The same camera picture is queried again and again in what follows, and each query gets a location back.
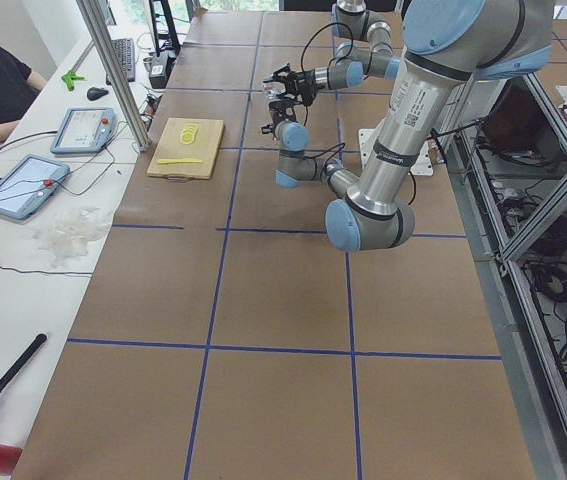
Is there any teach pendant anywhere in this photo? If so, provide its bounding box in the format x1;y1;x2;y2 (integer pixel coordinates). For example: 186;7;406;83
0;154;70;221
50;107;116;155

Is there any aluminium frame post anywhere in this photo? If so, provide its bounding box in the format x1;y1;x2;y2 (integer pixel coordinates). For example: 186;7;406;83
76;0;150;152

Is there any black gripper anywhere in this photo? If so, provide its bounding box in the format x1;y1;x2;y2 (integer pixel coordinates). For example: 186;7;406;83
261;91;305;134
263;63;316;100

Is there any clear glass shaker cup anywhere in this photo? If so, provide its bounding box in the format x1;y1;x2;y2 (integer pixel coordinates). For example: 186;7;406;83
263;83;285;100

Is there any crumpled clear plastic wrap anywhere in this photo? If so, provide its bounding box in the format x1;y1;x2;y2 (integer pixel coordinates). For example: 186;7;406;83
33;207;110;267

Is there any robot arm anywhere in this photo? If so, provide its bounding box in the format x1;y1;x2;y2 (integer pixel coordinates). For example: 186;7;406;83
263;1;400;106
263;1;554;252

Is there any black computer mouse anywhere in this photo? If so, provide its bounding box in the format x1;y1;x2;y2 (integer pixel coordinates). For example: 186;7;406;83
86;87;109;101

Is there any bamboo cutting board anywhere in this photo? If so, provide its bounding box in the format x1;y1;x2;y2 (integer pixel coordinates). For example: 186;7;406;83
147;118;224;180

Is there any black keyboard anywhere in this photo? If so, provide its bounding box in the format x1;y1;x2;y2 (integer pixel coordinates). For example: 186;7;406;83
112;38;136;82

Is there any black handle tool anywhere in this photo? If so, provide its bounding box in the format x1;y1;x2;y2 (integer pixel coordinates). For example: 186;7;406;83
0;333;47;394

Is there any yellow plastic knife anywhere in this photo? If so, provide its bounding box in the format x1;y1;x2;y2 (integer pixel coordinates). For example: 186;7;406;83
156;157;203;165

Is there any green plastic tool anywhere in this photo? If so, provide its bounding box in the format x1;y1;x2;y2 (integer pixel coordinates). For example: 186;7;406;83
61;70;85;92

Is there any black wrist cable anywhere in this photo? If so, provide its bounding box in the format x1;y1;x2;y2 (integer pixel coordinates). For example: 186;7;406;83
302;109;419;204
298;19;354;74

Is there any lemon slice one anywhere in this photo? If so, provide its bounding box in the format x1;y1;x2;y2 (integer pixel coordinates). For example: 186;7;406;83
179;136;195;145

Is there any teach pendant near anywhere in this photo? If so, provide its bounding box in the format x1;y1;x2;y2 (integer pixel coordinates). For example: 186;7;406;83
0;154;70;221

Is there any teach pendant far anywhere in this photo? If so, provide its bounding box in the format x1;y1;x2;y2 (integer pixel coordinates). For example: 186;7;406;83
50;107;116;155

